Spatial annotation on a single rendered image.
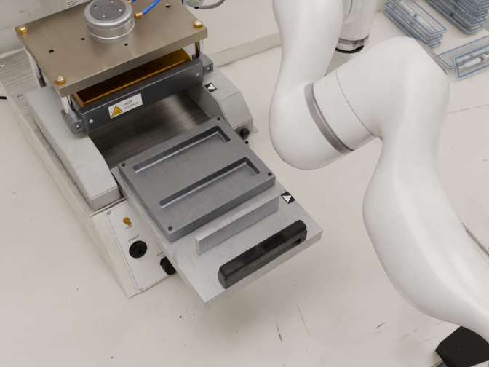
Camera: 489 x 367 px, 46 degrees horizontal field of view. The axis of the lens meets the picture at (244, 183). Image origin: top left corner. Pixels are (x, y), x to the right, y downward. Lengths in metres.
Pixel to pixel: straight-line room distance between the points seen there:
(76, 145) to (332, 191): 0.54
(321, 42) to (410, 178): 0.21
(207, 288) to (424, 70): 0.42
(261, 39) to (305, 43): 0.77
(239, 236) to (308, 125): 0.25
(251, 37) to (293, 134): 0.81
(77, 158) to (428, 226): 0.58
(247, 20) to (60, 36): 0.65
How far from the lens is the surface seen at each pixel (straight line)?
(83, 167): 0.96
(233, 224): 0.87
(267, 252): 0.84
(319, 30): 0.74
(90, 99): 0.98
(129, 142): 1.08
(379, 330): 1.09
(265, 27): 1.54
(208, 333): 1.06
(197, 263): 0.87
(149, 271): 1.08
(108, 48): 0.99
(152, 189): 0.92
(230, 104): 1.04
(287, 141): 0.72
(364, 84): 0.69
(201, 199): 0.92
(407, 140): 0.66
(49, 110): 1.06
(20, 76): 1.26
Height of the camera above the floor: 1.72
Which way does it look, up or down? 52 degrees down
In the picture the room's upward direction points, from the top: 2 degrees clockwise
